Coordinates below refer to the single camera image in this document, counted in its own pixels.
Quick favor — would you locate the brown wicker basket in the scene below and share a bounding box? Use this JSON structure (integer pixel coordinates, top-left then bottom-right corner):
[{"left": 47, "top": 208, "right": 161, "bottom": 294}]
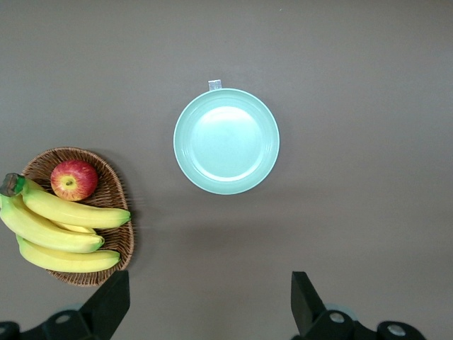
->
[{"left": 21, "top": 147, "right": 136, "bottom": 288}]

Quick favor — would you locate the red yellow apple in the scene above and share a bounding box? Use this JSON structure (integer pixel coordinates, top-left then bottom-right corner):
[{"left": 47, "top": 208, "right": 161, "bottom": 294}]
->
[{"left": 50, "top": 159, "right": 99, "bottom": 202}]

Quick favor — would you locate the large table cover mat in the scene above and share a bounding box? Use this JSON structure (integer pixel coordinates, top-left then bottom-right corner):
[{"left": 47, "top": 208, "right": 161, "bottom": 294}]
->
[{"left": 0, "top": 0, "right": 453, "bottom": 340}]

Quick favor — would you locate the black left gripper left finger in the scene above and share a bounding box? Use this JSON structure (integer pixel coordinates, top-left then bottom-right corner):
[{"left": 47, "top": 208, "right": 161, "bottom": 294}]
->
[{"left": 38, "top": 270, "right": 131, "bottom": 340}]

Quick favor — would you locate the yellow banana bunch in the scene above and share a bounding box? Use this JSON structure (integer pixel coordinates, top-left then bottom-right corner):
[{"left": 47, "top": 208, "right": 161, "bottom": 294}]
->
[{"left": 0, "top": 172, "right": 132, "bottom": 274}]

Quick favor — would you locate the light green round plate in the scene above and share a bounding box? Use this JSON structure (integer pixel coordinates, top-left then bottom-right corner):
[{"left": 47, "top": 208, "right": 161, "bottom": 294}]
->
[{"left": 173, "top": 87, "right": 281, "bottom": 196}]

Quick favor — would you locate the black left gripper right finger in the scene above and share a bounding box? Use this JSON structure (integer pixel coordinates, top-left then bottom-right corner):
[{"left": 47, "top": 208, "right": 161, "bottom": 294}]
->
[{"left": 290, "top": 271, "right": 377, "bottom": 340}]

